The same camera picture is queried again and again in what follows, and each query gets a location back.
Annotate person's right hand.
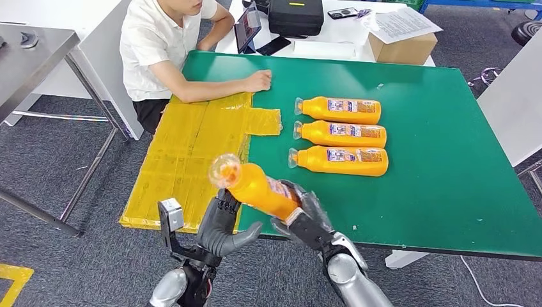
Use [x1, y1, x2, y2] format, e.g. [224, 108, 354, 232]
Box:
[244, 70, 273, 93]

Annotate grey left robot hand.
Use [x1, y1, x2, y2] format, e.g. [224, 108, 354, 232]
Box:
[196, 188, 264, 259]

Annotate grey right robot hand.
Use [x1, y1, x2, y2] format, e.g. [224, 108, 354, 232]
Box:
[270, 180, 334, 247]

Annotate orange detergent bottle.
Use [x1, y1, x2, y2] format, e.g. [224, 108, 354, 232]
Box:
[292, 120, 387, 149]
[208, 153, 304, 222]
[288, 145, 389, 178]
[294, 96, 382, 125]

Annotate black smartphone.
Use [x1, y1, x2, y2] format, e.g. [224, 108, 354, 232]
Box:
[256, 36, 291, 57]

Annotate black tablet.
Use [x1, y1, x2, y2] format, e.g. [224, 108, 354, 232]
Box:
[234, 4, 263, 54]

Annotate person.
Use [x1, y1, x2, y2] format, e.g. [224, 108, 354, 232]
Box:
[120, 0, 273, 136]

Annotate black carrying case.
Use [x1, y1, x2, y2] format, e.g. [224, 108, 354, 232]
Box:
[268, 0, 325, 38]

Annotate yellow taped cardboard mat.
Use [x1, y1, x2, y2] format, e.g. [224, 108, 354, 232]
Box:
[119, 92, 283, 235]

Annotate white table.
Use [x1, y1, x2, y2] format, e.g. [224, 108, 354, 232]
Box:
[215, 0, 436, 67]

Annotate white table leg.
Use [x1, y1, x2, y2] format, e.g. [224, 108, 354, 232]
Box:
[385, 249, 431, 271]

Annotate black handheld device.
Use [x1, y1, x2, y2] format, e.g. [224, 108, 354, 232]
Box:
[327, 7, 359, 20]

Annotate brown cardboard box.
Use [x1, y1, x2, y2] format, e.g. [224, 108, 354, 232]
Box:
[368, 32, 438, 66]

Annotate printed paper sheet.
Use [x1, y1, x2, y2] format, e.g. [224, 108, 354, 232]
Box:
[362, 7, 444, 45]

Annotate small metal part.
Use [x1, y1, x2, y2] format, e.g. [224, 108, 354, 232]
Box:
[20, 32, 40, 49]

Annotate stainless steel table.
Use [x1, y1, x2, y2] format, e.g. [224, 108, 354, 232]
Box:
[0, 23, 130, 238]

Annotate blue metal rack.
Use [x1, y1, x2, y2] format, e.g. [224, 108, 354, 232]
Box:
[418, 0, 542, 21]

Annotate white board panel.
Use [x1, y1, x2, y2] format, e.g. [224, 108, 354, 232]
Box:
[477, 29, 542, 168]

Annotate black round stool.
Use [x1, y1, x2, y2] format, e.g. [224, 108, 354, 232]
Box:
[510, 21, 542, 47]

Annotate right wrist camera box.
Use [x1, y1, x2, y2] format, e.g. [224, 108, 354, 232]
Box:
[284, 207, 336, 251]

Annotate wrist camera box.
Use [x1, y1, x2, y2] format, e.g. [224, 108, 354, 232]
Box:
[157, 198, 185, 255]
[284, 207, 336, 251]

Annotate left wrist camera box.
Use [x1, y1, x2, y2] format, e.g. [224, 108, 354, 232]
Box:
[157, 198, 185, 255]

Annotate white floor cable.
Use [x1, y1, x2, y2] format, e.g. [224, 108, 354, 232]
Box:
[459, 255, 526, 307]

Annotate metal frame legs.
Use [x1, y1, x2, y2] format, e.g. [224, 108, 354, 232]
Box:
[515, 159, 542, 196]

